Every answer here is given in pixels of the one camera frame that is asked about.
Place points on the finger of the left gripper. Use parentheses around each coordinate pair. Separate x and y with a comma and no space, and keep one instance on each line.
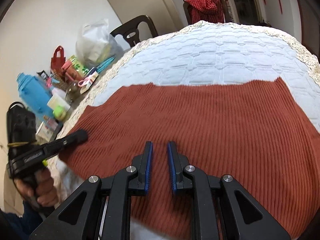
(55,147)

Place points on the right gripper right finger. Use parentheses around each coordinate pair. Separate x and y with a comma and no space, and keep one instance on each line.
(203,191)

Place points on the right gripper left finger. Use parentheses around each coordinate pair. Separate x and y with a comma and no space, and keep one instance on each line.
(128,182)

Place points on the rust orange knit sweater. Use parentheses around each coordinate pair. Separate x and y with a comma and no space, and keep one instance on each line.
(255,132)

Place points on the teal blue clothes hangers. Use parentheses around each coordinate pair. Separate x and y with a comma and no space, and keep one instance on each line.
(104,64)

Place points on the person's left hand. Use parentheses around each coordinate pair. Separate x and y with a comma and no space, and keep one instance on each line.
(46,191)

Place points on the white box with green toy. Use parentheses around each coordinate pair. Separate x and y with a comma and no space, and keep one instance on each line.
(59,107)

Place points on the blue water bottle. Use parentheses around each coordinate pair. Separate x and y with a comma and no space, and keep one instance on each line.
(35,95)

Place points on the clear glass jar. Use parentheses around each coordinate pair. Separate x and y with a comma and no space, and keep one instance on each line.
(72,92)

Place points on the green patterned tissue pack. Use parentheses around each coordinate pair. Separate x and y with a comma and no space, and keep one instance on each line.
(78,66)

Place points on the small red gift bag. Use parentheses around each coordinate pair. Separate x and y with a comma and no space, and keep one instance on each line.
(58,60)

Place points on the white plastic bag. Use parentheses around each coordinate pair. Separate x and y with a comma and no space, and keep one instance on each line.
(95,44)

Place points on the white quilted lace-edged cloth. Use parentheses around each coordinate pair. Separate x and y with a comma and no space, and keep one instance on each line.
(214,54)

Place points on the dark wooden chair far left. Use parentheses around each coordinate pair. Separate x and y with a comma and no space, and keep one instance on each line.
(129,30)

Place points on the dark chair holding red garment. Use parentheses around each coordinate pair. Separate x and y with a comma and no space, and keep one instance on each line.
(225,10)

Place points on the red knit garment on chair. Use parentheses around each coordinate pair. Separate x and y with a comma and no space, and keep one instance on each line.
(206,7)

